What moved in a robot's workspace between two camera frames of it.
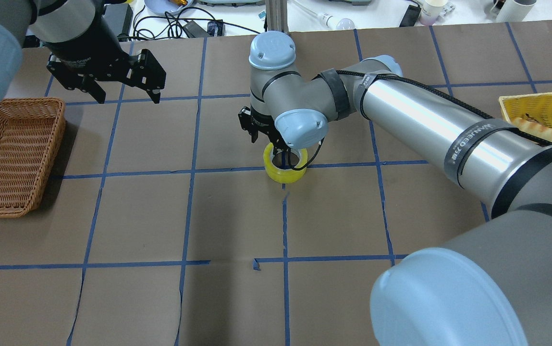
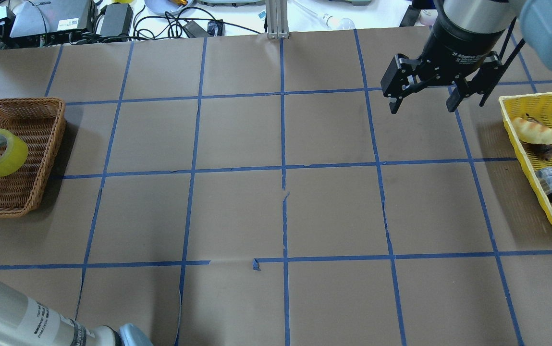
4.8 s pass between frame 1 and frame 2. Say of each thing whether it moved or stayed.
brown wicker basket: stayed
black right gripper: moved
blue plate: stayed
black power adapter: stayed
